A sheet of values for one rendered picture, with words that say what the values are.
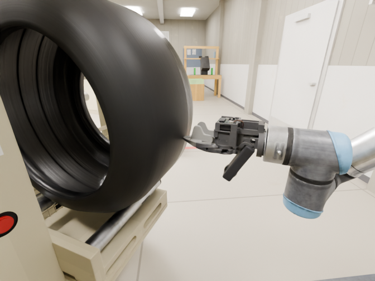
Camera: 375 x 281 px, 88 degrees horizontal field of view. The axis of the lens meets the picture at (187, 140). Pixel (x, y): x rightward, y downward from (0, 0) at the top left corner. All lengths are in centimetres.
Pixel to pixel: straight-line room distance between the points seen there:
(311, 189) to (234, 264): 122
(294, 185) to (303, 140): 12
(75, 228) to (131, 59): 61
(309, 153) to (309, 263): 144
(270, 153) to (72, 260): 50
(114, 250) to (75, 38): 51
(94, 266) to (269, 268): 136
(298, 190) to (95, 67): 51
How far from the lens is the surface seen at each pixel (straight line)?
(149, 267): 164
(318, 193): 53
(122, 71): 40
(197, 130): 51
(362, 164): 62
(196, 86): 746
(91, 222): 82
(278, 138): 47
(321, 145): 48
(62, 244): 57
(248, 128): 50
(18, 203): 50
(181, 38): 1281
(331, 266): 191
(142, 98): 39
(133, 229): 66
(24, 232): 53
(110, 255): 62
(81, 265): 56
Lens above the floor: 133
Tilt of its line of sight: 22 degrees down
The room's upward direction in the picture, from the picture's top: straight up
